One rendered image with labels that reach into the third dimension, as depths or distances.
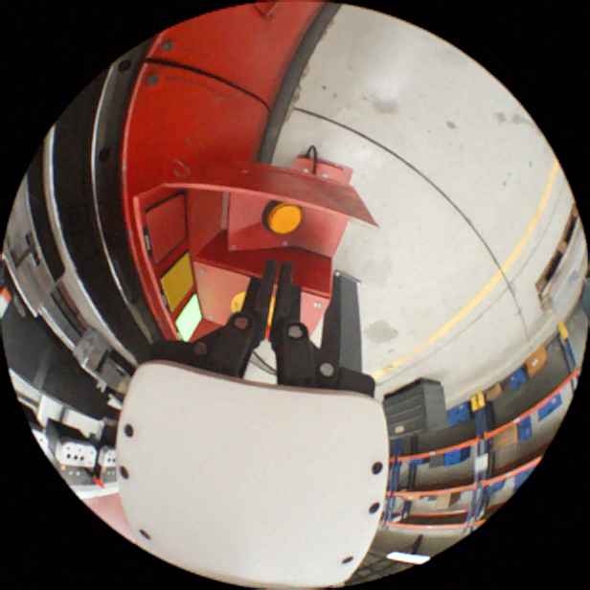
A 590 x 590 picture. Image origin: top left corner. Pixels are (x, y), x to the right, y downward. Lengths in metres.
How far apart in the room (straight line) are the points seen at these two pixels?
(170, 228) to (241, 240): 0.09
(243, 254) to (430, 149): 0.97
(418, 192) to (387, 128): 0.34
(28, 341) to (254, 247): 1.00
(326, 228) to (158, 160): 0.27
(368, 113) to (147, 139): 0.84
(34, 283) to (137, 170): 0.24
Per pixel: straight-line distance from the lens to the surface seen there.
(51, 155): 0.25
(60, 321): 0.74
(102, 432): 0.70
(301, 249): 0.25
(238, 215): 0.21
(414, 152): 1.00
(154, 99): 0.31
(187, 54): 0.36
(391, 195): 0.98
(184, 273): 0.21
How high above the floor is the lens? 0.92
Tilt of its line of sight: 46 degrees down
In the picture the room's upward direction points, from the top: 166 degrees counter-clockwise
